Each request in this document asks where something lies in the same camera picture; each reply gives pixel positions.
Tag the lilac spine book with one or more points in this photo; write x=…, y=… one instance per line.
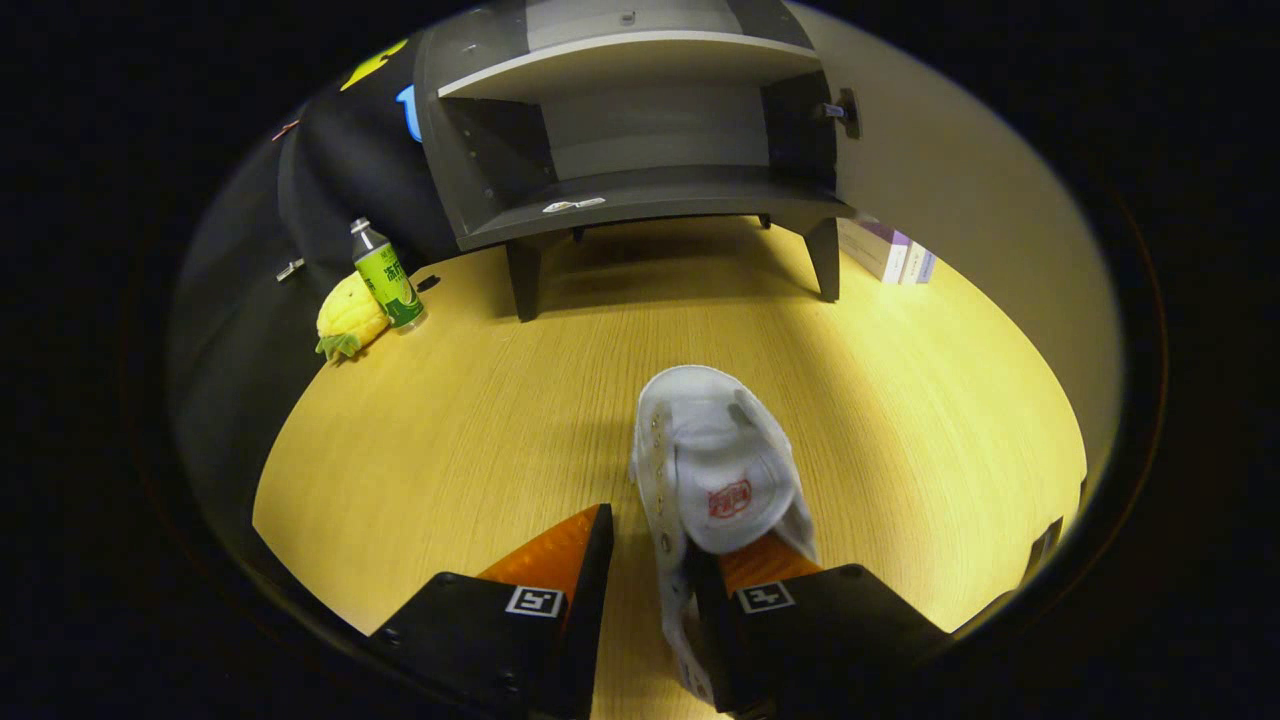
x=921, y=266

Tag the grey shoe cabinet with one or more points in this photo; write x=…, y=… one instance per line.
x=640, y=195

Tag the black backdrop cloth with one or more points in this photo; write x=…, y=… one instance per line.
x=340, y=170

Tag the white clip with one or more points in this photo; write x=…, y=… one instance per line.
x=291, y=269

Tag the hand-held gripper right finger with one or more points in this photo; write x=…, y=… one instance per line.
x=840, y=620

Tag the pink clip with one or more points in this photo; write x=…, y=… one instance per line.
x=286, y=130

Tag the white canvas shoe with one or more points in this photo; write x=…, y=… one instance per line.
x=700, y=440

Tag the green drink bottle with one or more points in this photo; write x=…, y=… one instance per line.
x=388, y=280

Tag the yellow pineapple plush toy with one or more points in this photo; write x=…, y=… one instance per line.
x=350, y=318

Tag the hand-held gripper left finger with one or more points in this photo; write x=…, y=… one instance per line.
x=560, y=620

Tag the small black object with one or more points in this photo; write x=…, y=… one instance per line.
x=428, y=283

